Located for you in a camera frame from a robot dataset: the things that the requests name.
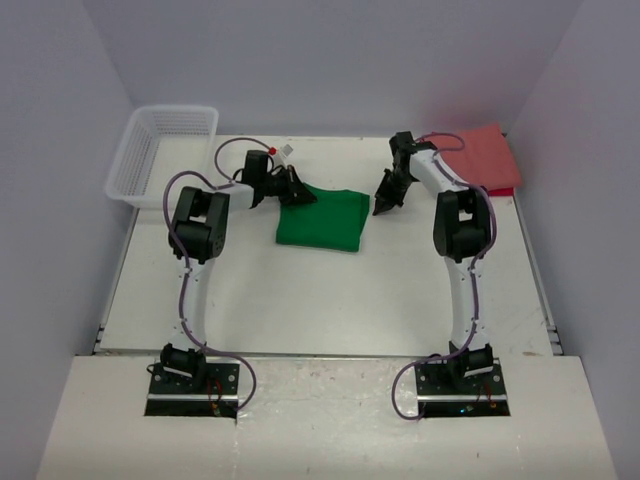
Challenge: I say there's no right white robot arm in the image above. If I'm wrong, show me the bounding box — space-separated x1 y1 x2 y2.
373 131 497 393

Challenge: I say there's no white plastic basket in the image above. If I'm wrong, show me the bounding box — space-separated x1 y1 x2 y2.
105 104 219 210

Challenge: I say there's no folded pink t shirt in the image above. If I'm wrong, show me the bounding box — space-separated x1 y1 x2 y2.
441 123 522 191

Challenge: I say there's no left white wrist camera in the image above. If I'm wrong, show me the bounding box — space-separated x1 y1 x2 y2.
268 144 293 167

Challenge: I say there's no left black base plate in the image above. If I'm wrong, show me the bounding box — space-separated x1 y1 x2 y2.
144 363 240 419

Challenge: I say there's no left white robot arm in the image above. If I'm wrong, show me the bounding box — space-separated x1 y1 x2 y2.
160 150 317 393

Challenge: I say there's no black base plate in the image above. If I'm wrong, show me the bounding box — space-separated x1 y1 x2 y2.
144 363 240 419
414 363 510 419

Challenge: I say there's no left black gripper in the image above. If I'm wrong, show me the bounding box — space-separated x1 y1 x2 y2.
259 166 315 207

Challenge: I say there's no green t shirt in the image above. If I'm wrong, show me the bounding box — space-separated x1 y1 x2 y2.
275 185 371 253

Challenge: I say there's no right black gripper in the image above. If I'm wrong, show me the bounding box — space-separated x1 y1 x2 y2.
375 169 417 216

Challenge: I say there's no folded red t shirt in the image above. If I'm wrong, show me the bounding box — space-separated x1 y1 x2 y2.
488 187 515 197

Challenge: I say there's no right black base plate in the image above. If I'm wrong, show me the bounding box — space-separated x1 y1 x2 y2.
414 363 510 419

